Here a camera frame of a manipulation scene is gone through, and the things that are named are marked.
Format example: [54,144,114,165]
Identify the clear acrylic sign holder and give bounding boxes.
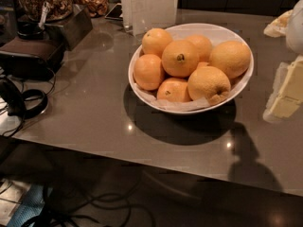
[121,0,178,36]

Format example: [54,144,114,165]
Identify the black headphones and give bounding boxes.
[0,78,48,119]

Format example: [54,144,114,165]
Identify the small hidden orange center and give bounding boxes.
[197,61,209,69]

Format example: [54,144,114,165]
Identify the glass jar of nuts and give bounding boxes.
[19,0,73,22]

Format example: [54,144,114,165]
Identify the orange with stem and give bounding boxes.
[162,40,200,78]

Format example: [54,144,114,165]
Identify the orange back middle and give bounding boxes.
[187,35,212,61]

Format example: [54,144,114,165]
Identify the large orange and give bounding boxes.
[187,66,231,106]
[209,41,251,79]

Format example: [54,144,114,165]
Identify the black smartphone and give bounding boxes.
[105,3,123,21]

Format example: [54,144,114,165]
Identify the pile of dried snacks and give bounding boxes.
[74,0,108,18]

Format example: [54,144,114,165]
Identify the orange top left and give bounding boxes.
[142,28,173,58]

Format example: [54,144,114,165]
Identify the dark brown flat box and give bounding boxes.
[0,37,65,81]

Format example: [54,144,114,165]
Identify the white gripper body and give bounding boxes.
[286,0,303,54]

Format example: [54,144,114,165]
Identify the black floor cables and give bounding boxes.
[18,173,156,227]

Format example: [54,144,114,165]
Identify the large orange front right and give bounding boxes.
[187,66,231,106]

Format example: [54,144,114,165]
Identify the orange front bottom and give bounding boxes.
[156,78,191,102]

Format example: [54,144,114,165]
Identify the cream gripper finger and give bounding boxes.
[263,55,303,123]
[263,9,293,38]

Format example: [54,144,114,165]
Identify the metal scoop in jar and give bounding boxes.
[38,1,50,29]

